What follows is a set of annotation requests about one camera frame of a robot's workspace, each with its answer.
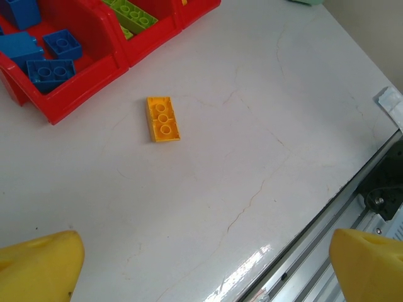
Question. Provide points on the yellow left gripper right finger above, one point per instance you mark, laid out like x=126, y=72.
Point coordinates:
x=371, y=270

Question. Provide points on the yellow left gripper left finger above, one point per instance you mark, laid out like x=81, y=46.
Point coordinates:
x=34, y=270

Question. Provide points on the blue two-by-two lego brick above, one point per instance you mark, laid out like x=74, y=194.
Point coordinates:
x=62, y=44

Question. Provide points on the green lego brick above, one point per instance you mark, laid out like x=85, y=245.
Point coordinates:
x=133, y=14
x=126, y=32

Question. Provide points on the white plastic bag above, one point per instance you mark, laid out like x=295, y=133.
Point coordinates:
x=392, y=104

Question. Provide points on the red plastic bin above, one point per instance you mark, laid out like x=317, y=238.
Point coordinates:
x=201, y=12
x=88, y=85
x=151, y=44

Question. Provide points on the orange two-by-four lego brick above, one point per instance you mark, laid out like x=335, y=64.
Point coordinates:
x=163, y=119

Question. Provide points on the aluminium front rail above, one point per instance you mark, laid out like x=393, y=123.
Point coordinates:
x=315, y=251

